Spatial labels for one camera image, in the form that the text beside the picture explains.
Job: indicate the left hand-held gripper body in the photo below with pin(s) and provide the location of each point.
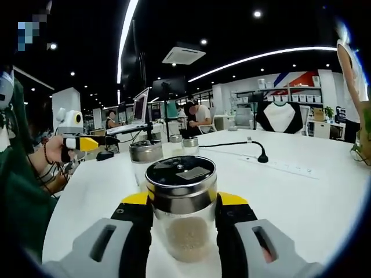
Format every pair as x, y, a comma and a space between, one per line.
71, 123

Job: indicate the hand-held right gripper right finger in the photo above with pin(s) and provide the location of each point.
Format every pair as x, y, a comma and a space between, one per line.
237, 226

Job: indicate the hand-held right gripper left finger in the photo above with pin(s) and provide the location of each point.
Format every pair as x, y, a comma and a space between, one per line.
130, 228

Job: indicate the tall white-filled seasoning bottle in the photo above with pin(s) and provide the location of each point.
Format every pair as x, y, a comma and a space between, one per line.
145, 153

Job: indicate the tall brown-filled seasoning bottle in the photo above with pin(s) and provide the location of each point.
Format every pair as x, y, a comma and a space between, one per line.
179, 199

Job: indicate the small glass seasoning bottle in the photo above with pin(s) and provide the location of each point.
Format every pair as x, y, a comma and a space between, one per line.
176, 139
191, 142

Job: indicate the person's left hand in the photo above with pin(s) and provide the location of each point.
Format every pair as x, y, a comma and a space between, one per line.
55, 150

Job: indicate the white open laptop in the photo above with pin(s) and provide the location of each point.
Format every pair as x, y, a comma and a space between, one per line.
140, 108

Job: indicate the black tripod stand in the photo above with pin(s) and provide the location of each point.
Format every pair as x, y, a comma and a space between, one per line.
165, 127

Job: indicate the teal panel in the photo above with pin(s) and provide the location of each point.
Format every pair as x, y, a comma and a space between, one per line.
173, 109

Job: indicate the white power strip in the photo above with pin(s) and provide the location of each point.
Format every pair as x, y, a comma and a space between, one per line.
290, 168

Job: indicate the black monitor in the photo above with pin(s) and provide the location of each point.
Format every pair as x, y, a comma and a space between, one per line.
174, 85

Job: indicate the operator in green shirt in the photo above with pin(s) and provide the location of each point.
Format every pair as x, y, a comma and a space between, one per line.
23, 202

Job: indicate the white ceiling light strip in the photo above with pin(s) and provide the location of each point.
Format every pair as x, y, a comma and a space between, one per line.
261, 55
124, 37

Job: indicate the grey office chair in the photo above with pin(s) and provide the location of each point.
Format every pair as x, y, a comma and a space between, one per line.
244, 117

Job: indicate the ceiling air conditioner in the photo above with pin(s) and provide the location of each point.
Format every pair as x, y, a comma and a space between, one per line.
183, 54

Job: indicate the black and white shirt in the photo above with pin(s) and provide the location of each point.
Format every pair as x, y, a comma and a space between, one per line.
279, 117

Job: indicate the cardboard box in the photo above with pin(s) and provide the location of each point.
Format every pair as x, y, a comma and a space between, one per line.
319, 115

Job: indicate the green leafy potted plant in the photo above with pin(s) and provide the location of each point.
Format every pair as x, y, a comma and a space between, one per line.
357, 149

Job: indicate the shelf with white bins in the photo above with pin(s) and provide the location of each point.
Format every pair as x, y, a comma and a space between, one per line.
301, 98

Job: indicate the small green plant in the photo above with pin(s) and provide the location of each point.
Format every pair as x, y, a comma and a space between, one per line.
328, 111

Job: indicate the brown paper bag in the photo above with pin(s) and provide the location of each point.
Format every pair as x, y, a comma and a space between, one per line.
366, 127

